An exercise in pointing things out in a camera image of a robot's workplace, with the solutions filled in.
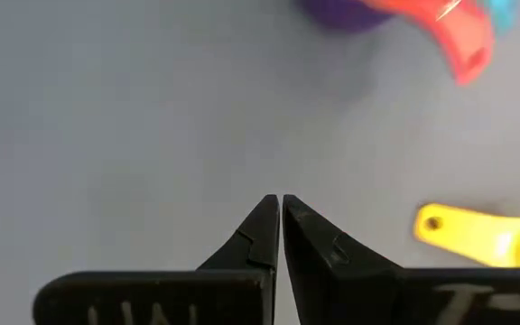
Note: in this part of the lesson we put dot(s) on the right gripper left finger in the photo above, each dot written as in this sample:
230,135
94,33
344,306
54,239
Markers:
224,298

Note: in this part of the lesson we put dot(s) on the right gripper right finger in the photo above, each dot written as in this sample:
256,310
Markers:
355,293

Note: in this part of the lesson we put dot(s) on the yellow measuring cup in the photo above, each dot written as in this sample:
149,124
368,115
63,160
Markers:
481,234

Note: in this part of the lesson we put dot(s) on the red measuring cup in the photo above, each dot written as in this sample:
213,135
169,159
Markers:
463,40

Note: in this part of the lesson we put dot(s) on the purple measuring cup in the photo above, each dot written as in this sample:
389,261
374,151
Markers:
341,15

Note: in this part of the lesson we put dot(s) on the teal measuring cup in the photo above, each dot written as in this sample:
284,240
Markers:
504,13

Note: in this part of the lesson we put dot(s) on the grey table mat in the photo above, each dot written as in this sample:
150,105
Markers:
151,113

